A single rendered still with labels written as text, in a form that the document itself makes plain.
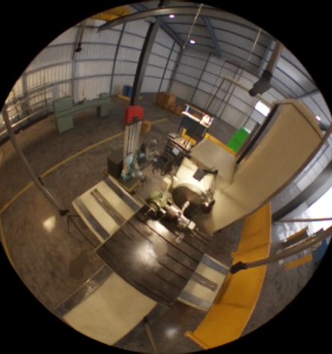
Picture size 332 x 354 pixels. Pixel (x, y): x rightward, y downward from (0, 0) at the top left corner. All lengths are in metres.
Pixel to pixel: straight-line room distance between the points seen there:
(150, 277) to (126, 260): 0.38
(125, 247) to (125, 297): 0.93
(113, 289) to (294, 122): 2.92
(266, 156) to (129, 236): 1.83
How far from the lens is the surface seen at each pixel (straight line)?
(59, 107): 5.82
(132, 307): 2.26
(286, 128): 1.29
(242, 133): 5.37
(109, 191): 2.35
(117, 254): 1.69
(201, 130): 3.62
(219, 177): 1.46
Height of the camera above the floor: 2.68
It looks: 47 degrees down
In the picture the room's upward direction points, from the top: 23 degrees clockwise
